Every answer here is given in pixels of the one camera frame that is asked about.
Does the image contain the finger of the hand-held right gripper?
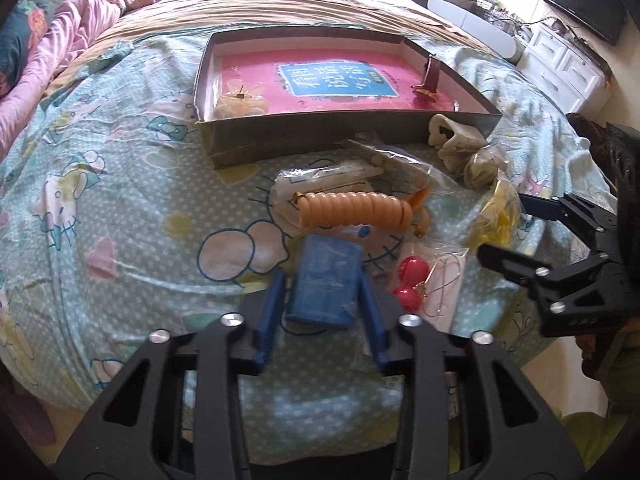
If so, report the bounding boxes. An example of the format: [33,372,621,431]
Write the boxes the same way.
[476,244,628,339]
[519,193,622,242]

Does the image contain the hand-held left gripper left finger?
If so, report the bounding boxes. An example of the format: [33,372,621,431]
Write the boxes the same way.
[48,270,291,480]

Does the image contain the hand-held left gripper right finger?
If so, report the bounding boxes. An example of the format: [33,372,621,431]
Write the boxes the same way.
[356,276,588,480]

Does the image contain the bagged yellow jewelry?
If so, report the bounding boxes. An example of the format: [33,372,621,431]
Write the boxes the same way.
[466,170,524,257]

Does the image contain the bagged red ball earrings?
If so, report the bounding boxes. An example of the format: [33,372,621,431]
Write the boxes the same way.
[392,241,469,332]

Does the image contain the blue plastic box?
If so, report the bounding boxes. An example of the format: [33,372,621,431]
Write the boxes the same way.
[284,233,364,331]

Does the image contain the bagged brown bead bracelet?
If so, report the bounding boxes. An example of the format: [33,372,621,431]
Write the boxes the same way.
[462,144,507,190]

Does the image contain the orange hair clip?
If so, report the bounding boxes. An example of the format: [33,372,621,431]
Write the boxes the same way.
[409,186,433,239]

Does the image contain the white hair claw clip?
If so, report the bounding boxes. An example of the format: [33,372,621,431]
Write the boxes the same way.
[428,113,488,173]

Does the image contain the orange spiral hair tie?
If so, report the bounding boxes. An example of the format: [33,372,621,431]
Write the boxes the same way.
[295,191,414,232]

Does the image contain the clear bag with cream beads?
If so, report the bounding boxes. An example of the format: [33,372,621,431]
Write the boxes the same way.
[342,132,440,197]

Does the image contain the white earring card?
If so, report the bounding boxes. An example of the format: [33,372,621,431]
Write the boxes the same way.
[276,159,387,197]

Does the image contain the dark red clip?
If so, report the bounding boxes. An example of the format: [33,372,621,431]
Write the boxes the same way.
[411,54,444,99]

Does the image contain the grey cardboard box tray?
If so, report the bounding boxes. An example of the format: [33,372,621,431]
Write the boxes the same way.
[192,27,504,171]

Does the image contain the dark brown object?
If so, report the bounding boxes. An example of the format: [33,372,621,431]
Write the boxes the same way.
[566,111,612,173]

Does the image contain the white drawer cabinet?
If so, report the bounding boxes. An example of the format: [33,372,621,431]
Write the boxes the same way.
[515,22,614,117]

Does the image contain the cartoon cat printed bedsheet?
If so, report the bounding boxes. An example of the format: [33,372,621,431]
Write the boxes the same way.
[0,35,617,467]

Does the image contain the white and grey dresser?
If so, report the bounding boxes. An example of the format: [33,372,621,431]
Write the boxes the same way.
[402,0,527,67]

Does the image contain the pink picture book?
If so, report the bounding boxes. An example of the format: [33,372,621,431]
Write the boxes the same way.
[214,49,493,117]

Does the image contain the tan bed cover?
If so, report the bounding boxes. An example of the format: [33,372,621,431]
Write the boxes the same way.
[87,0,503,58]

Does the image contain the pink quilt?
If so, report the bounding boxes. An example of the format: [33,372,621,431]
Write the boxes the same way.
[0,0,128,137]

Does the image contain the dark floral pillow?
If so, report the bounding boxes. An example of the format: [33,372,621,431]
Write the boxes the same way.
[0,0,57,98]

